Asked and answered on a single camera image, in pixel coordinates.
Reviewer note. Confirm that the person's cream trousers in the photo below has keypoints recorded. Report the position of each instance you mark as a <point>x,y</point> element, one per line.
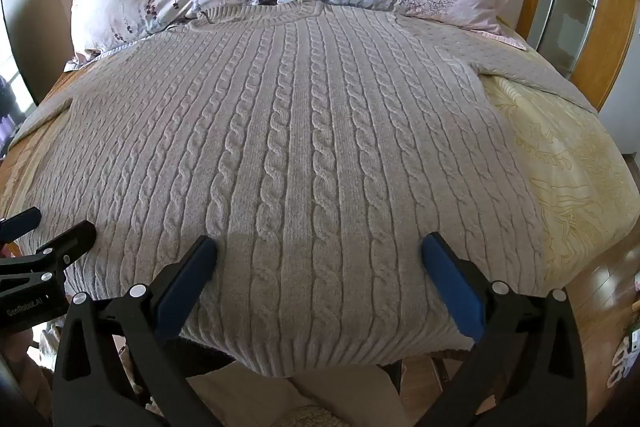
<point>340,394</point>

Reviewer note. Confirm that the yellow patterned bedspread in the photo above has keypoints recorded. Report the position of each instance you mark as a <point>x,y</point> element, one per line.
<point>565,167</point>

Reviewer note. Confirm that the window with purple curtain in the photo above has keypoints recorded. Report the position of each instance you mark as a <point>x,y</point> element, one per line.
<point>7,117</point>

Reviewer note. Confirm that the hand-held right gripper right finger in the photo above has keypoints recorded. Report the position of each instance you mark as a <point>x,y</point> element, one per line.
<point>452,289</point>

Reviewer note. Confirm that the wooden headboard with glass panel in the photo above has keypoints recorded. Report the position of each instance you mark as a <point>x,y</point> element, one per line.
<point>607,32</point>

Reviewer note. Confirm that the pale patterned slipper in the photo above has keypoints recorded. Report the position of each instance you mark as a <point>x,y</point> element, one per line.
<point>622,362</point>

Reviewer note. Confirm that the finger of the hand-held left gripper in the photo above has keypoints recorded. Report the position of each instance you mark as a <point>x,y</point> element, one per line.
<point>70,242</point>
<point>20,224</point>

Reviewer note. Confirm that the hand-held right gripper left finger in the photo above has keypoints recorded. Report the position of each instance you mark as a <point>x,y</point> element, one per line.
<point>185,289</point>

